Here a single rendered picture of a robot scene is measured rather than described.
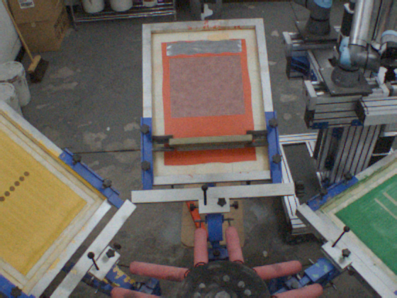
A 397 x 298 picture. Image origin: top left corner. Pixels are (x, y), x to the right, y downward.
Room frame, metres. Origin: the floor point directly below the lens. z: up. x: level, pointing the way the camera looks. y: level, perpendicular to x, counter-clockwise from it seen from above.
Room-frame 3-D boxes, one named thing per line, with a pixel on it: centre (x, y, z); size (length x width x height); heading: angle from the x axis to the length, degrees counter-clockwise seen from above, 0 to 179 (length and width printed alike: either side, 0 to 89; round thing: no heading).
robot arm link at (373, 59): (1.44, -0.78, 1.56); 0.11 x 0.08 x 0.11; 69
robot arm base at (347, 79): (1.73, -0.76, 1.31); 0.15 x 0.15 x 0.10
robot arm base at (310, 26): (2.22, -0.74, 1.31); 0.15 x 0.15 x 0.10
